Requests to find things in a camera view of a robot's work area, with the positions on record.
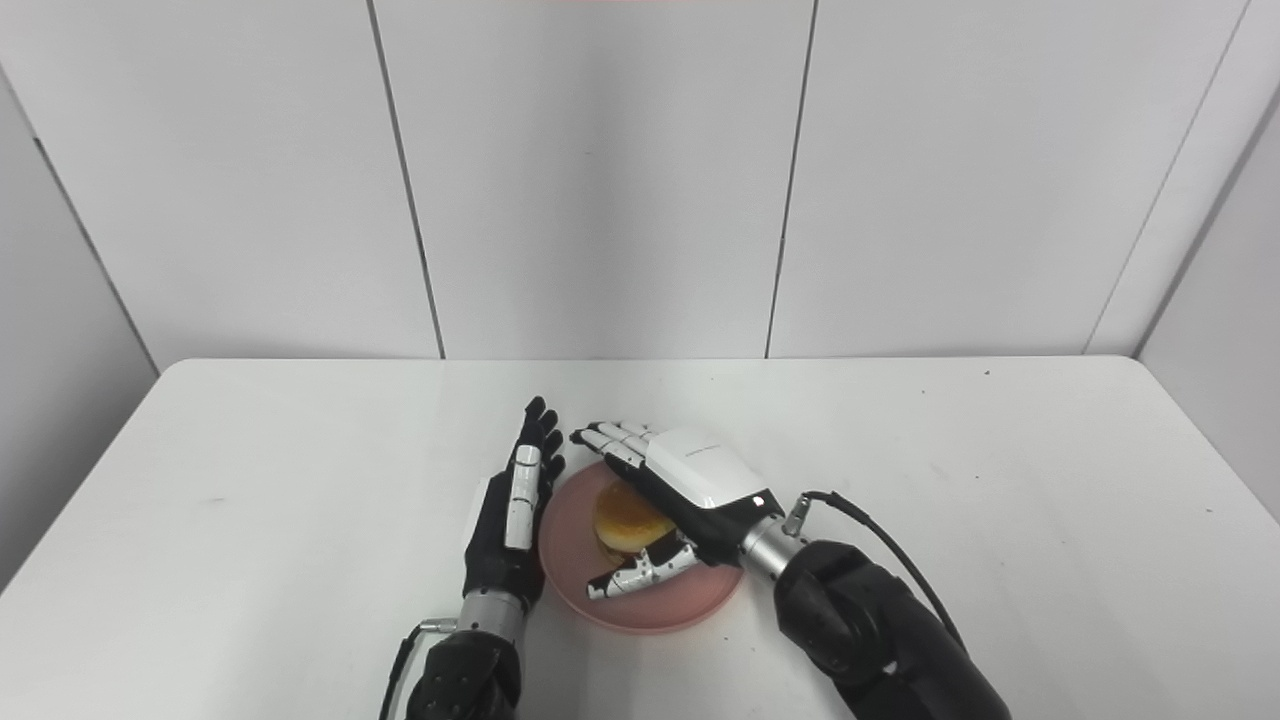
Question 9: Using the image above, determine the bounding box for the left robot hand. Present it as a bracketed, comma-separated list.
[462, 396, 567, 611]

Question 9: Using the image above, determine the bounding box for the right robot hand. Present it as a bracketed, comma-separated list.
[569, 421, 787, 602]

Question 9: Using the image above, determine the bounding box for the toy hamburger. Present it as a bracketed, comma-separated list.
[593, 483, 678, 567]

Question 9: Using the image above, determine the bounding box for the pink round plate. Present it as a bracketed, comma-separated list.
[537, 460, 746, 636]

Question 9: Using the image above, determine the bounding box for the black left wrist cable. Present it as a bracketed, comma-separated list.
[378, 618, 461, 720]

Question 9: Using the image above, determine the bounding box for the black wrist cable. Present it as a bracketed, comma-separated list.
[378, 618, 461, 720]
[783, 490, 969, 656]

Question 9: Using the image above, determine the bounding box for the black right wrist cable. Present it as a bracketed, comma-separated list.
[783, 490, 969, 656]

